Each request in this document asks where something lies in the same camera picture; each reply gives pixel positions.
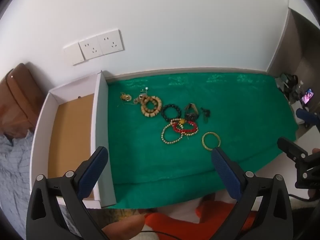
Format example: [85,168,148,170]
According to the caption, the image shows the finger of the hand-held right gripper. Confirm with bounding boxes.
[277,137,309,165]
[296,108,320,126]

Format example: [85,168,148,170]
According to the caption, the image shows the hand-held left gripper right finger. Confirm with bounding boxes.
[211,147,293,240]

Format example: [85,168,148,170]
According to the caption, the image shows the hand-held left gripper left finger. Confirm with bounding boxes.
[26,146,112,240]

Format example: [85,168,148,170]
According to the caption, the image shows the gold bangle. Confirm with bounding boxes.
[201,131,221,151]

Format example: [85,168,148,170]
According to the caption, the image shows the white cardboard box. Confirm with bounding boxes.
[29,70,118,208]

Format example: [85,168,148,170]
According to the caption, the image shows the small black jewelry piece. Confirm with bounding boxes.
[200,107,211,124]

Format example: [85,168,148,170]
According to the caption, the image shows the red bead bracelet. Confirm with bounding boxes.
[171,120,198,135]

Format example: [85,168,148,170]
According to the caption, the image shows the dark brown bangle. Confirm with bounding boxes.
[184,103,200,120]

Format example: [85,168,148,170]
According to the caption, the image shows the gold bead necklace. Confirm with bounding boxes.
[161,118,184,145]

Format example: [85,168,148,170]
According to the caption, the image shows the person's right hand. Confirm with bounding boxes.
[308,148,320,202]

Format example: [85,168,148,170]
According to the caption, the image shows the phone with lit screen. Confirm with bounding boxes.
[301,88,315,105]

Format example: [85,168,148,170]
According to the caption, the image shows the dark desk clutter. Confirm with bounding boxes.
[276,73,300,103]

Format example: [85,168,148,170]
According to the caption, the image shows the person's orange shorts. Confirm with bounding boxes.
[147,197,258,240]

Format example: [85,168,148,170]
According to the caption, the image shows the green cloth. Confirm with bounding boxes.
[94,72,299,209]

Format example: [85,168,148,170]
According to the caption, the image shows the person's bare leg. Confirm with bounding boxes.
[101,214,146,240]

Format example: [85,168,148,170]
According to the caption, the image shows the blue-grey checked bedsheet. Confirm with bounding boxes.
[0,130,75,240]

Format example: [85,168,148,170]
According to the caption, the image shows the black cable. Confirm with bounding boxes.
[287,194,315,202]

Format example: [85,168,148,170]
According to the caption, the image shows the black bead bracelet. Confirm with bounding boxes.
[162,104,182,122]

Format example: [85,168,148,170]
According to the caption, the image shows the wooden bead bracelet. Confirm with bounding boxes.
[140,95,162,117]

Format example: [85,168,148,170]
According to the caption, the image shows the white wall switch plate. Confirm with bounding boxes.
[63,44,85,66]

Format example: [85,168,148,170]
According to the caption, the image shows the white wall socket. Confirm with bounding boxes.
[97,29,125,55]
[79,36,103,60]

